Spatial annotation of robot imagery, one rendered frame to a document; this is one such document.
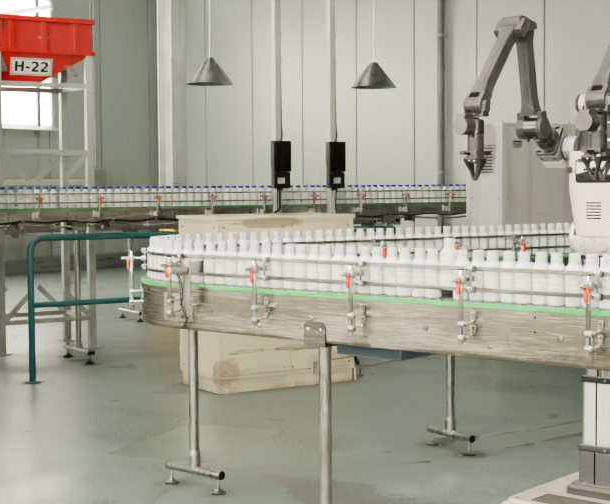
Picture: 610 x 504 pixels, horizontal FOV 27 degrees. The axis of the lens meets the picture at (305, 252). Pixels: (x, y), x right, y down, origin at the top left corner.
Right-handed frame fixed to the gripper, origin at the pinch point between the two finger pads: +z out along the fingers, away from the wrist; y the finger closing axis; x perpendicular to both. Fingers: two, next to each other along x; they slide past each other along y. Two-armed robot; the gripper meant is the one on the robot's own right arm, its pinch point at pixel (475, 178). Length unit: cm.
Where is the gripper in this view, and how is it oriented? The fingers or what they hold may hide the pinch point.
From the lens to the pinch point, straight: 430.6
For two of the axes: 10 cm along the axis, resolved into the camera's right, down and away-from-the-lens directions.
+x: 7.7, 0.3, -6.4
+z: 0.0, 10.0, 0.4
